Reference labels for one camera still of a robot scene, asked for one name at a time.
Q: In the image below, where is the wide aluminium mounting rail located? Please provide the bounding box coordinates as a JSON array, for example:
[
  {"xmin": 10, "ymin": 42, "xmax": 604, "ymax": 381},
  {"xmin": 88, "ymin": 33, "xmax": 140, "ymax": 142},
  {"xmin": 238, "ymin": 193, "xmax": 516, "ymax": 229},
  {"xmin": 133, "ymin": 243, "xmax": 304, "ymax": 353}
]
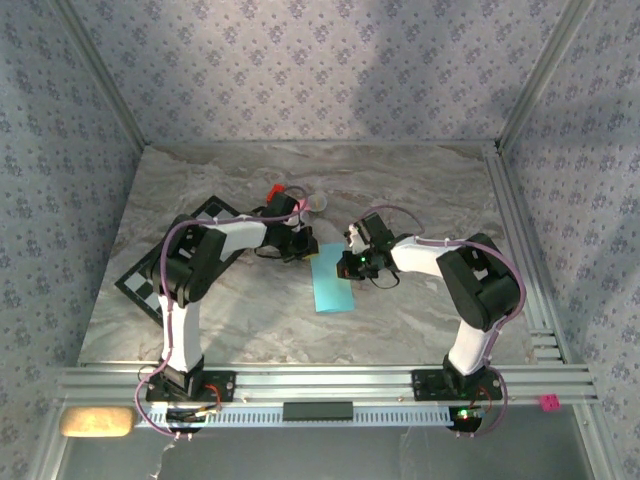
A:
[{"xmin": 53, "ymin": 363, "xmax": 600, "ymax": 407}]

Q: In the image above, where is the aluminium frame leg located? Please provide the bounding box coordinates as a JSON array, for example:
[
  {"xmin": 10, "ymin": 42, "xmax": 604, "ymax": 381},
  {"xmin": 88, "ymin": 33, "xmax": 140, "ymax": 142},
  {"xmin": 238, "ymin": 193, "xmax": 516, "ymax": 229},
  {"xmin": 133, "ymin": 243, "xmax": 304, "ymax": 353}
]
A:
[
  {"xmin": 572, "ymin": 402, "xmax": 621, "ymax": 480},
  {"xmin": 27, "ymin": 402, "xmax": 69, "ymax": 480}
]

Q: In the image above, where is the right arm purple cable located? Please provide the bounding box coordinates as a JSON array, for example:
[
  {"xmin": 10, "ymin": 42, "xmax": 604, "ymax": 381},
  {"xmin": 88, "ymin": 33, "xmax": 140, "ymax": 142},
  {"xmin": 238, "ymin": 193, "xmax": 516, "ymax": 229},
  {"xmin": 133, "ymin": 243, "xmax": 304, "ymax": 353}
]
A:
[{"xmin": 367, "ymin": 204, "xmax": 526, "ymax": 440}]

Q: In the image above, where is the black white checkerboard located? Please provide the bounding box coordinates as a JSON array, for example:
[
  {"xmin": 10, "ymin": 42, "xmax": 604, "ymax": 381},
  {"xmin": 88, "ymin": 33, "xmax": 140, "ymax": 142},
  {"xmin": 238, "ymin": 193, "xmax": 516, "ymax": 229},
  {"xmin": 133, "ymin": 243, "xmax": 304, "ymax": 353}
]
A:
[{"xmin": 113, "ymin": 194, "xmax": 261, "ymax": 329}]

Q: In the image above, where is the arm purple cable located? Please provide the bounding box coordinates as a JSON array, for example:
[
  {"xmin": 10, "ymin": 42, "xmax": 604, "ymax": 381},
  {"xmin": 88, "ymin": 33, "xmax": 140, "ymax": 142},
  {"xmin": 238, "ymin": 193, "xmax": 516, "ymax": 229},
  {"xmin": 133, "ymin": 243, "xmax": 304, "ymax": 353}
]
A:
[
  {"xmin": 367, "ymin": 204, "xmax": 526, "ymax": 440},
  {"xmin": 135, "ymin": 184, "xmax": 309, "ymax": 441}
]

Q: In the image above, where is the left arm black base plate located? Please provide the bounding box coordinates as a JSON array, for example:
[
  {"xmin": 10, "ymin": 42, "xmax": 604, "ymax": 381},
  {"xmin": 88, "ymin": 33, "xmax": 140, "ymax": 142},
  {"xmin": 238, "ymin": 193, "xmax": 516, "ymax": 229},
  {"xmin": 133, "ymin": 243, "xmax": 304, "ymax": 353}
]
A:
[{"xmin": 145, "ymin": 369, "xmax": 237, "ymax": 404}]

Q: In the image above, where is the light blue cloth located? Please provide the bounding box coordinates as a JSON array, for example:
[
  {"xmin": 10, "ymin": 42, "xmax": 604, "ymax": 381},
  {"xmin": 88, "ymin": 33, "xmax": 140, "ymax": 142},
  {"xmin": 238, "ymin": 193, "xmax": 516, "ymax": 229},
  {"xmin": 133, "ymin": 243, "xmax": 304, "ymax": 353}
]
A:
[{"xmin": 308, "ymin": 242, "xmax": 356, "ymax": 315}]

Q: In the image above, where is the black controller board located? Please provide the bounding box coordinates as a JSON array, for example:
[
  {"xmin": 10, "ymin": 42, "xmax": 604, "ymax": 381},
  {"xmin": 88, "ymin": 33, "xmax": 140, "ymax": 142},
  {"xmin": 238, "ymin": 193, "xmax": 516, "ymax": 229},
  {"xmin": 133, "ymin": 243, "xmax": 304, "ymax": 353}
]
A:
[
  {"xmin": 164, "ymin": 407, "xmax": 224, "ymax": 432},
  {"xmin": 447, "ymin": 405, "xmax": 486, "ymax": 432}
]

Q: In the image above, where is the pink toy microphone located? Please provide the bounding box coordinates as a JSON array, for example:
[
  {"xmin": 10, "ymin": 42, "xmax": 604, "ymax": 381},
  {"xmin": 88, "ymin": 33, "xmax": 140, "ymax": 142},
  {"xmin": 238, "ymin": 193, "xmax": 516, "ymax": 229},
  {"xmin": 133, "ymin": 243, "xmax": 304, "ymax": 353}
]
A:
[{"xmin": 294, "ymin": 193, "xmax": 329, "ymax": 216}]

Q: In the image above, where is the white slotted cable duct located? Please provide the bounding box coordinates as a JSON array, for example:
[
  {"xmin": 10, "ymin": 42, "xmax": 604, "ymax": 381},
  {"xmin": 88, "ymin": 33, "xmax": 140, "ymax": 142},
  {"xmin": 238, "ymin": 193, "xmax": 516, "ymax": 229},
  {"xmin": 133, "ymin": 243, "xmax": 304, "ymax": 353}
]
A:
[{"xmin": 134, "ymin": 403, "xmax": 481, "ymax": 429}]

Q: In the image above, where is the beige sponge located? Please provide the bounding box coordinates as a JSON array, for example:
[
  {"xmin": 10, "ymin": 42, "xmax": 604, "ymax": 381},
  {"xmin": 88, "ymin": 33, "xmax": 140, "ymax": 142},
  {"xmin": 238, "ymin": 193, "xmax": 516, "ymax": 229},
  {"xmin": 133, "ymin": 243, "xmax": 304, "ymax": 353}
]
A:
[{"xmin": 58, "ymin": 405, "xmax": 139, "ymax": 439}]

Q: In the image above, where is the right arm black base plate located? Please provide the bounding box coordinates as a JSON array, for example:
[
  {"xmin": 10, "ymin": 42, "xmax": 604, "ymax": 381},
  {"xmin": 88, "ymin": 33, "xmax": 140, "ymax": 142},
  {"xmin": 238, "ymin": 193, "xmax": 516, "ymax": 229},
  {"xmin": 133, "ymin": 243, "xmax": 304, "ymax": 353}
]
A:
[{"xmin": 410, "ymin": 368, "xmax": 504, "ymax": 403}]

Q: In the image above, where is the black rectangular box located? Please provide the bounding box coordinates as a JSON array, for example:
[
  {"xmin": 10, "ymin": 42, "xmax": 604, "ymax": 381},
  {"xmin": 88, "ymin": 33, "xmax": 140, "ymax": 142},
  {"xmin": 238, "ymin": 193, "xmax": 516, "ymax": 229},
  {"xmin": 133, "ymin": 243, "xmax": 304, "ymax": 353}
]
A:
[{"xmin": 282, "ymin": 401, "xmax": 354, "ymax": 422}]

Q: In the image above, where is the aluminium side rail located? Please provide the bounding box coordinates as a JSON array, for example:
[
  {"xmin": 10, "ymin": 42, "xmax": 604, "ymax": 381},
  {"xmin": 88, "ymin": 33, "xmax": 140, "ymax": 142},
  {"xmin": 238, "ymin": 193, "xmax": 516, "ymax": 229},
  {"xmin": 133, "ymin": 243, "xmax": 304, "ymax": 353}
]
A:
[{"xmin": 482, "ymin": 142, "xmax": 569, "ymax": 364}]

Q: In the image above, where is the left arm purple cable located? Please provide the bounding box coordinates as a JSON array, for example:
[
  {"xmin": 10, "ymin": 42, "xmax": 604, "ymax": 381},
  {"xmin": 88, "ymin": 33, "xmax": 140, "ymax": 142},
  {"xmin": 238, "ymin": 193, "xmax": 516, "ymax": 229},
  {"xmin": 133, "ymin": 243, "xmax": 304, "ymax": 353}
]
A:
[{"xmin": 135, "ymin": 184, "xmax": 309, "ymax": 441}]

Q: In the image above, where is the aluminium frame post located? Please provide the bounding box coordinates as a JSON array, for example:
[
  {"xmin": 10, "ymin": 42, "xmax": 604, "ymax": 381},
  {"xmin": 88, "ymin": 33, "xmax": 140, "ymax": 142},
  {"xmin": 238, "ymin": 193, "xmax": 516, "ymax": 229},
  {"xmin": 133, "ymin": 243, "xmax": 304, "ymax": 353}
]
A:
[
  {"xmin": 48, "ymin": 0, "xmax": 151, "ymax": 151},
  {"xmin": 496, "ymin": 0, "xmax": 600, "ymax": 151}
]

